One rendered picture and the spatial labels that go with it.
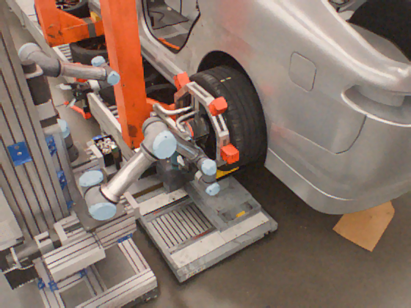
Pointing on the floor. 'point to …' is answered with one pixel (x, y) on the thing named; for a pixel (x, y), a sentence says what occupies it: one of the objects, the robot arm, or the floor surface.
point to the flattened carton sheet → (365, 225)
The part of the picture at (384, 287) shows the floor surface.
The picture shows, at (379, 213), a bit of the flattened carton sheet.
